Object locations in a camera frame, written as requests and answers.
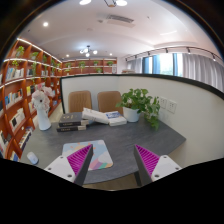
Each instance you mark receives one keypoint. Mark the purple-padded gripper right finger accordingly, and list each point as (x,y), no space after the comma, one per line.
(153,167)

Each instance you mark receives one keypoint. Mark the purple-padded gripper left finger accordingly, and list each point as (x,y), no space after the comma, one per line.
(73,167)

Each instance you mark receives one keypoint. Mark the pastel cloud mouse pad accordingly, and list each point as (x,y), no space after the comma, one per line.
(101,158)

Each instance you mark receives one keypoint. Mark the white computer mouse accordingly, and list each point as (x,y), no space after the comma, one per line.
(32,158)

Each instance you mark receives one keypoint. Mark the lower dark hardcover book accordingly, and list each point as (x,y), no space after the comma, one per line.
(70,128)

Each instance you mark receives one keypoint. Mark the dark hardcover book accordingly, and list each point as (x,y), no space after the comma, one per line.
(70,128)
(72,119)

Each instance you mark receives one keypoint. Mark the upper dark hardcover book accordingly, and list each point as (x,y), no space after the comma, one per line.
(72,119)

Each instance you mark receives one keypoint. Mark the open white book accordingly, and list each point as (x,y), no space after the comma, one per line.
(94,116)

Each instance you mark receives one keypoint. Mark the white book with blue cover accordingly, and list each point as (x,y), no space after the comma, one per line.
(115,118)

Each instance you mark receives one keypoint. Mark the potted green plant white pot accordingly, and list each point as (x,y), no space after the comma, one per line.
(139,100)

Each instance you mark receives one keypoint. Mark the left brown chair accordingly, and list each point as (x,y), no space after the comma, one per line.
(78,100)

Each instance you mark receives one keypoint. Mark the brown chair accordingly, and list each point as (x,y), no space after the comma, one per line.
(78,100)
(107,101)

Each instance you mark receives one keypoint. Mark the right brown chair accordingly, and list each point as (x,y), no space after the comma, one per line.
(107,101)

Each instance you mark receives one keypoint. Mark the white vase with pink flowers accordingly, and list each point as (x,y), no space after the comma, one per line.
(41,102)

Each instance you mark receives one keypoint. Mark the grey window curtain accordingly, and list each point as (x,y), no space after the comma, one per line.
(203,69)

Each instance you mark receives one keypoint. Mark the orange wooden bookshelf left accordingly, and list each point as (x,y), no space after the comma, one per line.
(25,69)

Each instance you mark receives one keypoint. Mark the ceiling chandelier lamp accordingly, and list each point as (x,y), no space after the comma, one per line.
(87,51)

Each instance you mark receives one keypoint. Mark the ceiling air conditioner vent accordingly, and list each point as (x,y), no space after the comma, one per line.
(115,20)

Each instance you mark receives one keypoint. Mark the right white wall socket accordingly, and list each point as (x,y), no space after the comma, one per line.
(171,107)

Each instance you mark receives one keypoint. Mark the white wall socket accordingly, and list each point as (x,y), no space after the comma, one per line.
(163,102)
(171,107)

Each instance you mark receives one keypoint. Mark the left white wall socket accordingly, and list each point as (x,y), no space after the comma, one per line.
(163,102)

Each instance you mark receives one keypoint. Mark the orange bookshelf back wall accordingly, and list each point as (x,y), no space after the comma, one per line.
(89,66)

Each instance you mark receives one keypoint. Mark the black track light rail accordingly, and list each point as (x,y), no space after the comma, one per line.
(179,49)

